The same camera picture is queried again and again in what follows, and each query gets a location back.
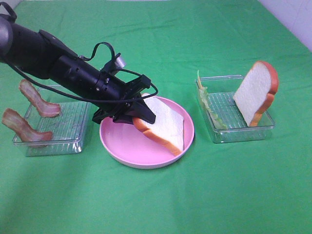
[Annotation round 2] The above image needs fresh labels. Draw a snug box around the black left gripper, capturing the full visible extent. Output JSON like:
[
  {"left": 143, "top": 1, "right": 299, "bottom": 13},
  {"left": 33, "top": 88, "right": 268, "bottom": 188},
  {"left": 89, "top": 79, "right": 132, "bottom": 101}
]
[{"left": 91, "top": 71, "right": 156, "bottom": 124}]

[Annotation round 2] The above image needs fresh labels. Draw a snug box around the bread slice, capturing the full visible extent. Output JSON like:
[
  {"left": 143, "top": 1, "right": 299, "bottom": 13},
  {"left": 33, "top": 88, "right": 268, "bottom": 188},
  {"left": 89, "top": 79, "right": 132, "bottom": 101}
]
[
  {"left": 133, "top": 97, "right": 184, "bottom": 156},
  {"left": 233, "top": 61, "right": 279, "bottom": 127}
]

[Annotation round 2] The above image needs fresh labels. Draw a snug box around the yellow cheese slice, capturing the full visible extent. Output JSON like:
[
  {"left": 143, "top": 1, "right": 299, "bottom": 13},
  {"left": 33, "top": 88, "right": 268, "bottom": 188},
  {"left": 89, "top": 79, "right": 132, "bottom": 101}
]
[{"left": 197, "top": 70, "right": 203, "bottom": 90}]

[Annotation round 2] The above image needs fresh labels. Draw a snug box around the green lettuce leaf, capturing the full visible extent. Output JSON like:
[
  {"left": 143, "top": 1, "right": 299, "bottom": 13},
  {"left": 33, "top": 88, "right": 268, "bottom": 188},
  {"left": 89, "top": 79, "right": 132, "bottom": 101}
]
[{"left": 199, "top": 86, "right": 227, "bottom": 129}]

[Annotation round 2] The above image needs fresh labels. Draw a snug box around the bacon strip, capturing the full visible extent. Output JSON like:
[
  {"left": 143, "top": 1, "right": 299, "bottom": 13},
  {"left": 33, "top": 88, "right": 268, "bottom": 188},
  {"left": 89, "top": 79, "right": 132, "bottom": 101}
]
[
  {"left": 1, "top": 108, "right": 53, "bottom": 142},
  {"left": 19, "top": 79, "right": 61, "bottom": 117}
]

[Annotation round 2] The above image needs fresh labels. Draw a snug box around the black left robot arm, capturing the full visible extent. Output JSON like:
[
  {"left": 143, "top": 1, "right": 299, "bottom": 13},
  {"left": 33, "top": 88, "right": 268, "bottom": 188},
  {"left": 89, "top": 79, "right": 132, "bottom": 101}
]
[{"left": 0, "top": 14, "right": 156, "bottom": 124}]

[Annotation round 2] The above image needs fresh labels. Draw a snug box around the pink round plate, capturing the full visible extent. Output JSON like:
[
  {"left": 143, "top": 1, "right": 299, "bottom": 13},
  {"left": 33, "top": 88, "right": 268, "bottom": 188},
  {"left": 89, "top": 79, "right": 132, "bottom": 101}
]
[{"left": 99, "top": 96, "right": 195, "bottom": 169}]

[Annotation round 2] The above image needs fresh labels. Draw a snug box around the left clear plastic container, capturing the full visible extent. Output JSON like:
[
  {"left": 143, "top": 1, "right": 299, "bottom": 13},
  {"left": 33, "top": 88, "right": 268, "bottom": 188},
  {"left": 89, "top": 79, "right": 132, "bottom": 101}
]
[{"left": 12, "top": 87, "right": 91, "bottom": 156}]

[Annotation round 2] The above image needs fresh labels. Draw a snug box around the clear plastic container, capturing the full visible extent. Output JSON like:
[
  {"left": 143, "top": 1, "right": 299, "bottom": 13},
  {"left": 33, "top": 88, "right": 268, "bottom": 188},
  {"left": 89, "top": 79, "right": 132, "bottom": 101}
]
[
  {"left": 12, "top": 87, "right": 91, "bottom": 156},
  {"left": 195, "top": 75, "right": 275, "bottom": 143}
]

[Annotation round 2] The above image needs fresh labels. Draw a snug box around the right clear plastic container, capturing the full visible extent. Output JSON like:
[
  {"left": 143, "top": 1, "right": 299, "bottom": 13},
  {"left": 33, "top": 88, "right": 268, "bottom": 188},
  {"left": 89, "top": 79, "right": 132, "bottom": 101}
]
[{"left": 195, "top": 75, "right": 275, "bottom": 143}]

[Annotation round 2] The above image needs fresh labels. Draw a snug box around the green tablecloth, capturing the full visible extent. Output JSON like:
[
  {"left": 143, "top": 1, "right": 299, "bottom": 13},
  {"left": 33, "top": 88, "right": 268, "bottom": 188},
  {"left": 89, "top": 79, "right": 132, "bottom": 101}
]
[{"left": 0, "top": 0, "right": 312, "bottom": 234}]

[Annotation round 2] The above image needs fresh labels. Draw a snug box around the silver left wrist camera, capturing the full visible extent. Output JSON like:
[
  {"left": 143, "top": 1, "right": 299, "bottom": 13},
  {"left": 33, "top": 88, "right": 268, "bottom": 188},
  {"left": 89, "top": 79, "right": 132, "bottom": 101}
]
[{"left": 115, "top": 55, "right": 126, "bottom": 69}]

